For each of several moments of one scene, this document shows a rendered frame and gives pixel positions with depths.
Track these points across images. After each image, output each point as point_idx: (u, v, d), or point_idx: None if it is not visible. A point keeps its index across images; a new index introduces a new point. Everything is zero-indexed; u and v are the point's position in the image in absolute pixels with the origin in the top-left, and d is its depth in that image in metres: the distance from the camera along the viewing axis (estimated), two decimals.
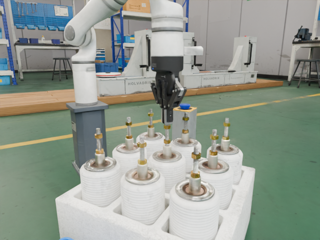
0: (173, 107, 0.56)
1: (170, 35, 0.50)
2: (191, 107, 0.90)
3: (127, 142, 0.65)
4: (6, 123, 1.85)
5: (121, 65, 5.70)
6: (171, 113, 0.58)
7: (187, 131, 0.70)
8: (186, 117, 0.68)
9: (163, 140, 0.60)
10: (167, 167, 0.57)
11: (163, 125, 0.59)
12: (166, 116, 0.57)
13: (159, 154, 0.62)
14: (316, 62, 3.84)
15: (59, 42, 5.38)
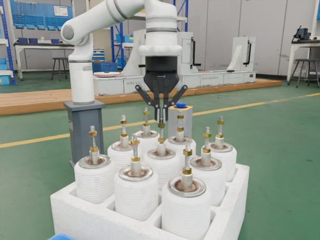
0: (152, 105, 0.58)
1: None
2: (187, 105, 0.90)
3: (122, 140, 0.66)
4: (5, 122, 1.85)
5: (120, 65, 5.70)
6: (159, 114, 0.58)
7: (182, 129, 0.70)
8: (181, 115, 0.69)
9: (163, 139, 0.60)
10: (161, 165, 0.57)
11: (161, 125, 0.59)
12: (157, 113, 0.60)
13: (154, 152, 0.63)
14: (315, 61, 3.84)
15: (58, 42, 5.39)
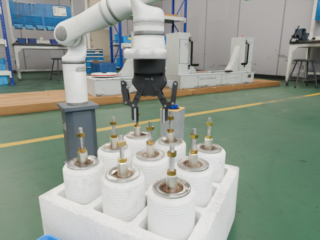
0: (128, 105, 0.59)
1: None
2: (179, 106, 0.91)
3: (111, 141, 0.66)
4: (1, 122, 1.86)
5: (119, 65, 5.71)
6: (136, 113, 0.59)
7: (172, 130, 0.71)
8: (171, 117, 0.69)
9: (151, 142, 0.60)
10: (149, 166, 0.58)
11: (148, 127, 0.59)
12: (135, 113, 0.60)
13: (143, 153, 0.63)
14: (313, 62, 3.85)
15: (57, 42, 5.39)
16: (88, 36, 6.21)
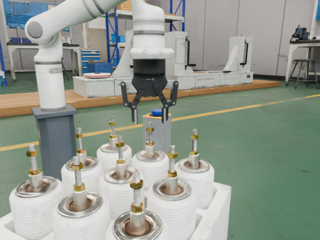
0: (128, 107, 0.57)
1: (134, 40, 0.55)
2: None
3: None
4: None
5: (116, 66, 5.60)
6: (136, 115, 0.57)
7: (151, 142, 0.61)
8: (153, 126, 0.60)
9: (116, 159, 0.50)
10: (114, 190, 0.47)
11: (116, 141, 0.50)
12: (134, 115, 0.59)
13: (114, 172, 0.52)
14: (314, 62, 3.74)
15: None
16: (85, 35, 6.10)
